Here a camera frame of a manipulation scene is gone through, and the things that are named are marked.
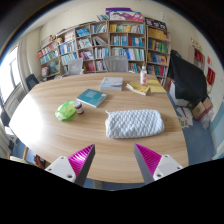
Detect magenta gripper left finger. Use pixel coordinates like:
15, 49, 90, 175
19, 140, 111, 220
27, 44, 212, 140
46, 144, 95, 186

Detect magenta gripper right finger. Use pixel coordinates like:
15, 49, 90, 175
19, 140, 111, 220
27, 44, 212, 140
134, 143, 182, 184

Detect white knitted towel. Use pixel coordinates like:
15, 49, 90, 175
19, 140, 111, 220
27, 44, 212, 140
105, 109, 165, 139

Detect green plastic bag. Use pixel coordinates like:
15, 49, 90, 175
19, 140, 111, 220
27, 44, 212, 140
55, 100, 76, 121

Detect papers on floor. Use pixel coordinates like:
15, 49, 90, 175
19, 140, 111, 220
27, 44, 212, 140
176, 107, 193, 128

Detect small red-lidded jar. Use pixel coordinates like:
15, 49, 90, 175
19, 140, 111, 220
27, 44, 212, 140
74, 101, 84, 114

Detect teal book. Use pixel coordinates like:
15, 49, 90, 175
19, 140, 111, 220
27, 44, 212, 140
77, 89, 108, 108

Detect cardboard box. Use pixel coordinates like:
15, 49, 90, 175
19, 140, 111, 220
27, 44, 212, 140
192, 97, 213, 120

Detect yellow open book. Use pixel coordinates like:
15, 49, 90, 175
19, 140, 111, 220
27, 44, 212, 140
126, 82, 149, 96

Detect yellow paper folder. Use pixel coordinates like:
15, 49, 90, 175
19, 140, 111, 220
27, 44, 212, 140
146, 80, 166, 93

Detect black cloth-covered object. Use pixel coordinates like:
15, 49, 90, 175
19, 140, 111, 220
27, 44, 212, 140
168, 50, 208, 104

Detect clear plastic bottle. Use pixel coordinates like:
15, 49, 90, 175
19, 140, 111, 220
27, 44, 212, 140
140, 66, 147, 85

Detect dark blue chair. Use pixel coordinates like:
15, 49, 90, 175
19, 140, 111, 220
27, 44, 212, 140
25, 74, 39, 90

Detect white-grey office chair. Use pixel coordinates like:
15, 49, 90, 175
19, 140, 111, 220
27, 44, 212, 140
67, 58, 84, 75

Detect grey mesh chair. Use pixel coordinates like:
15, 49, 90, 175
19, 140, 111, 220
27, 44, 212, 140
103, 55, 128, 72

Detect wooden bookshelf with books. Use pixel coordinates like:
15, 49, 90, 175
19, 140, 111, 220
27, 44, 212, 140
38, 20, 171, 86

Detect colourful boxes atop shelf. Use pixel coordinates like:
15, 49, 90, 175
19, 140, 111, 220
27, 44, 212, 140
97, 8, 143, 22

